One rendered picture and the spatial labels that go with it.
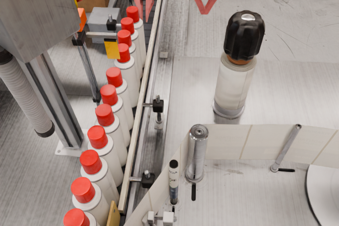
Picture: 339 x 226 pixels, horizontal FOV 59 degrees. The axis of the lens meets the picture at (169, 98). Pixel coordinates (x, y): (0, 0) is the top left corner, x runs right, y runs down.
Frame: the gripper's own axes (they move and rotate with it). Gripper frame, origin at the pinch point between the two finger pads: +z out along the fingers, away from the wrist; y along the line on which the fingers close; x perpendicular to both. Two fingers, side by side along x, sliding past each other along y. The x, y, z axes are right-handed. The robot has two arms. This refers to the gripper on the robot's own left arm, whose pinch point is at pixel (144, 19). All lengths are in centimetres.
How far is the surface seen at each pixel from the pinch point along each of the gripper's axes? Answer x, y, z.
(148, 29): 5.5, 0.8, 3.0
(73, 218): -64, -1, 33
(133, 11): -22.3, 0.5, -0.9
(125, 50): -34.3, 0.8, 8.9
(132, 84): -28.2, 1.4, 17.9
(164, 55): 1.8, 6.9, 12.1
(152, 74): -11.6, 4.5, 17.2
